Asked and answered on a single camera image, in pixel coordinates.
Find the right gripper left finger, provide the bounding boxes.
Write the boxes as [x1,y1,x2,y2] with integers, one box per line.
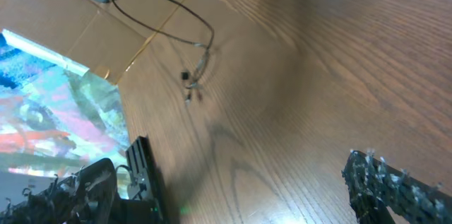
[1,158,117,223]

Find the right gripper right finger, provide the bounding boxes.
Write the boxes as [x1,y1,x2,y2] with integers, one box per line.
[342,150,451,224]

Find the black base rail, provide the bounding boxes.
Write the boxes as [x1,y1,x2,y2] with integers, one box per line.
[126,136,169,223]

